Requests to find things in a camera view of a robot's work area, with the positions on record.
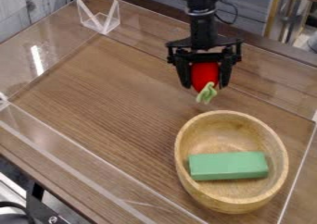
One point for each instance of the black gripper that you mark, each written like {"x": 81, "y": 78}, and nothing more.
{"x": 227, "y": 52}

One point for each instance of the red plush strawberry fruit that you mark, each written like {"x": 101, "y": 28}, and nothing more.
{"x": 205, "y": 76}

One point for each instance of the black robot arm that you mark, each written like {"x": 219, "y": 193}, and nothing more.
{"x": 205, "y": 46}

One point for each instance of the wooden bowl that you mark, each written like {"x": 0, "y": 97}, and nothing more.
{"x": 227, "y": 131}

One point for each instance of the green rectangular block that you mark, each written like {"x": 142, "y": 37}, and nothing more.
{"x": 229, "y": 166}

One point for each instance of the black table leg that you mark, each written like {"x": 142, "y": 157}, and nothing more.
{"x": 39, "y": 210}

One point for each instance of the yellow metal frame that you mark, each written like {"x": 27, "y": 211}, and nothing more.
{"x": 285, "y": 20}

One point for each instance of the clear acrylic corner bracket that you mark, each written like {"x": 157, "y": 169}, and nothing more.
{"x": 99, "y": 22}

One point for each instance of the clear acrylic tray wall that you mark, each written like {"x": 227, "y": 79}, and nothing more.
{"x": 106, "y": 195}

